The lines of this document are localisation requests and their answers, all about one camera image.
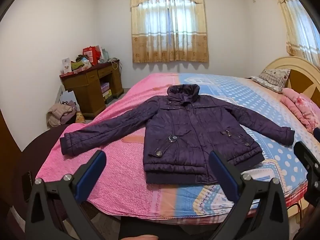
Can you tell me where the green cloth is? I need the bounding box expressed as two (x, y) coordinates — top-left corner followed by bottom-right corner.
(71, 61), (87, 71)

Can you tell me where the brown wooden door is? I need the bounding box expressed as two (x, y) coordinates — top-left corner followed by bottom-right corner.
(0, 109), (23, 200)

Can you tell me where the grey patterned pillow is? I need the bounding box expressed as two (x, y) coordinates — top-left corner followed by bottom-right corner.
(250, 69), (291, 93)

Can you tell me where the white paper bag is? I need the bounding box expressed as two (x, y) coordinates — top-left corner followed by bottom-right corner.
(59, 90), (81, 112)

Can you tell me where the purple padded jacket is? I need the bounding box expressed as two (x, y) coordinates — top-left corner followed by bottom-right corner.
(60, 84), (295, 185)

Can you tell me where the cream wooden headboard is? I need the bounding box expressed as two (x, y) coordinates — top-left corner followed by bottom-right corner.
(260, 56), (320, 100)

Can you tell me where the brown wooden desk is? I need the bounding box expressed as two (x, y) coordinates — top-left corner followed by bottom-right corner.
(59, 61), (124, 118)

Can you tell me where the white card box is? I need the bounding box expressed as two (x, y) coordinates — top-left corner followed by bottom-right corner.
(62, 57), (72, 74)

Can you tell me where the dark round table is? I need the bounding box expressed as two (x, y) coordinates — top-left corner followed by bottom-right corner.
(11, 124), (75, 220)

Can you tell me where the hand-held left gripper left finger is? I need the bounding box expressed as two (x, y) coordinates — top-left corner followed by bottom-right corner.
(25, 150), (107, 240)

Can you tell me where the pink floral quilt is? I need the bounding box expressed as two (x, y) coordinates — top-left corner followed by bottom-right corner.
(280, 87), (320, 133)

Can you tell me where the pile of pale clothes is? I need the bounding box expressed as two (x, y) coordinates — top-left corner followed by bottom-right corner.
(47, 100), (78, 127)

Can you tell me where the beige floral window curtain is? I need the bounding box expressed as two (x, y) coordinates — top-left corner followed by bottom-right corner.
(269, 0), (320, 67)
(130, 0), (209, 63)

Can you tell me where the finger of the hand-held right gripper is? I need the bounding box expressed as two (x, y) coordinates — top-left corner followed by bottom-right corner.
(293, 141), (320, 178)

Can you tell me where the stack of colourful boxes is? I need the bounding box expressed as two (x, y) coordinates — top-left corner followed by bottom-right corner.
(100, 82), (112, 104)

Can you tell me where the bed with pink blue sheet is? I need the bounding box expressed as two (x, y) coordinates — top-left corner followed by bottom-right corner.
(35, 72), (320, 227)

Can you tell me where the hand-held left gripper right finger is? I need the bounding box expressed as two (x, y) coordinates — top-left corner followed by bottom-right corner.
(209, 151), (290, 240)

